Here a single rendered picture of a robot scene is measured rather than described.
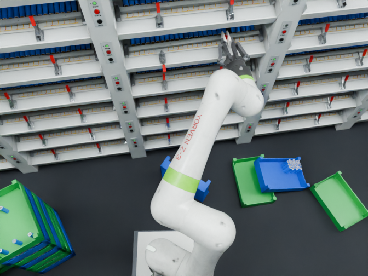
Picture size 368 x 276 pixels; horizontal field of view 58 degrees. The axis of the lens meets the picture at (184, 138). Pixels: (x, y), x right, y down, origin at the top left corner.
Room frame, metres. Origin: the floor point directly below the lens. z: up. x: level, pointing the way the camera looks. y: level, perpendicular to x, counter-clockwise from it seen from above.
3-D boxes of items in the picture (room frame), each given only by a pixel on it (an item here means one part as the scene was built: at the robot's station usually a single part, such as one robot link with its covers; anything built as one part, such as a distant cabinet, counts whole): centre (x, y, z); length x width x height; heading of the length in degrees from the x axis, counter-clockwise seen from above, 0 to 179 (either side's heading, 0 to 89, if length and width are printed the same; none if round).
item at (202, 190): (0.70, -0.01, 0.10); 0.30 x 0.08 x 0.20; 58
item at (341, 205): (0.59, -0.95, 0.04); 0.30 x 0.20 x 0.08; 27
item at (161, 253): (0.19, 0.08, 0.52); 0.16 x 0.13 x 0.19; 63
